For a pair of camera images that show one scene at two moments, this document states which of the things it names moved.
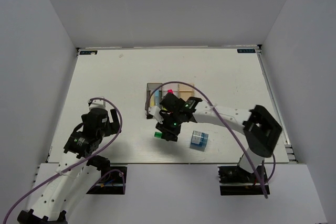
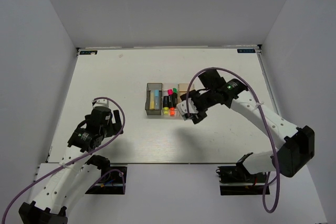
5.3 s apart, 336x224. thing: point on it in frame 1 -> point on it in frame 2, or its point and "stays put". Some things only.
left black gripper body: [111, 128] stays put
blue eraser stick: [157, 96] stays put
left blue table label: [88, 52] stays put
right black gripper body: [171, 124] -> [202, 102]
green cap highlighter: [158, 134] -> [175, 97]
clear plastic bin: [175, 86] stays put
